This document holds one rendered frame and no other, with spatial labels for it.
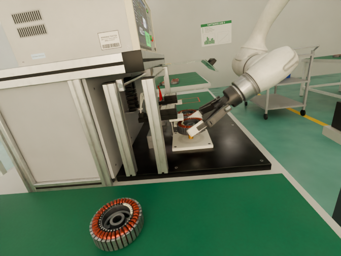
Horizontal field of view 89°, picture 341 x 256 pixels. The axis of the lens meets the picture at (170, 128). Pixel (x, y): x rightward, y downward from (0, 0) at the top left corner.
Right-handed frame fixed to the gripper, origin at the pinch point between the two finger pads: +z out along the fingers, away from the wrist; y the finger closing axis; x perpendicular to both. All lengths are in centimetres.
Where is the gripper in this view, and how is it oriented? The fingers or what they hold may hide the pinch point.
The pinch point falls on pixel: (191, 125)
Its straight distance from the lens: 68.5
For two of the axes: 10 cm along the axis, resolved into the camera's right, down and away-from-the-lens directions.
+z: -7.9, 5.7, 2.5
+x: -6.2, -7.3, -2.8
